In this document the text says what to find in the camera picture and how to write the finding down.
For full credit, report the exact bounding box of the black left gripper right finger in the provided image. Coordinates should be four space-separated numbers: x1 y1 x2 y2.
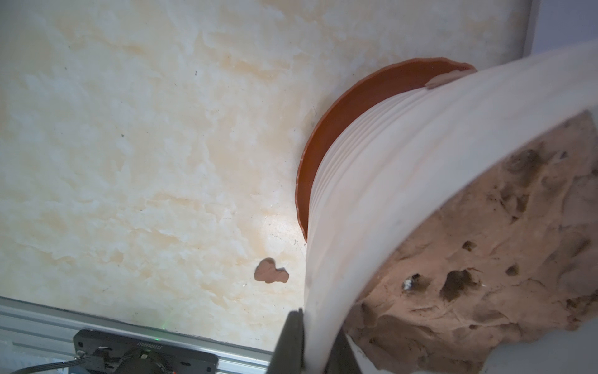
325 330 362 374

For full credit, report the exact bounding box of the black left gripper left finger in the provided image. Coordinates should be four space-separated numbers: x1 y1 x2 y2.
266 309 305 374

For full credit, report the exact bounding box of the white ceramic pot with soil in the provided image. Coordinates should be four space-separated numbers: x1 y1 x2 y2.
304 41 597 373

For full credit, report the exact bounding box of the large brown mud flake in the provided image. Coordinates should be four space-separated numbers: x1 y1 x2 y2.
254 258 290 284

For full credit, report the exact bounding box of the terracotta saucer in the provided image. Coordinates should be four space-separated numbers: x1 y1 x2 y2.
295 58 476 238

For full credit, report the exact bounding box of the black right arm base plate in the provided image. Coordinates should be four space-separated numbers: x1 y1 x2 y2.
73 330 219 374

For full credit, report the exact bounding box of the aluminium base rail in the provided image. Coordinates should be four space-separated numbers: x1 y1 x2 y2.
1 297 272 373

